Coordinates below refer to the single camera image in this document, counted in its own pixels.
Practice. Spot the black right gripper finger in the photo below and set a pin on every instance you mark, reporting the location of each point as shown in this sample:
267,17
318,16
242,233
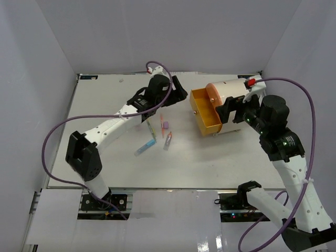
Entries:
223,113
232,102

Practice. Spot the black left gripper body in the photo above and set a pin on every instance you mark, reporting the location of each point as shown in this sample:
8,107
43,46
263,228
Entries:
162,98

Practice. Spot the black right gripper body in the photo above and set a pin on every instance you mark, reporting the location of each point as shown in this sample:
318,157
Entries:
250,117

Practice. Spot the cream round drawer organizer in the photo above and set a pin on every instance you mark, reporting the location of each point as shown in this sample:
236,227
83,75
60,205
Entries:
218,92

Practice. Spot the yellow drawer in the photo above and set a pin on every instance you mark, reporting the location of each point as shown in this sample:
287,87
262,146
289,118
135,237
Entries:
206,116

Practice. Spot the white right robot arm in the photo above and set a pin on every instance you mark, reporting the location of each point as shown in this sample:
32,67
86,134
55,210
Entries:
307,224

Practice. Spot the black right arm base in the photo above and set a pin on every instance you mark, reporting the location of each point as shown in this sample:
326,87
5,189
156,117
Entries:
233,211

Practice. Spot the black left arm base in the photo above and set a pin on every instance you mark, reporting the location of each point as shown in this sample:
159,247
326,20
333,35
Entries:
89,203

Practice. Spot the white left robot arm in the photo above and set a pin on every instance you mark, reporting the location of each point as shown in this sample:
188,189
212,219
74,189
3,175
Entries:
84,149

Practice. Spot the orange highlighter pen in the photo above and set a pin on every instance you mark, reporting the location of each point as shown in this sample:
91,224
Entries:
162,125

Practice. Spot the yellow highlighter pen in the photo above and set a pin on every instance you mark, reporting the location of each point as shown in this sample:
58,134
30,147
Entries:
151,128

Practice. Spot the orange tip clear highlighter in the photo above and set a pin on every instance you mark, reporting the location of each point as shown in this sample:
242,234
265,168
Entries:
168,141

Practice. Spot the blue cap clear highlighter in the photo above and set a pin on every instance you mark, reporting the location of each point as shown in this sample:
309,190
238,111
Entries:
144,147

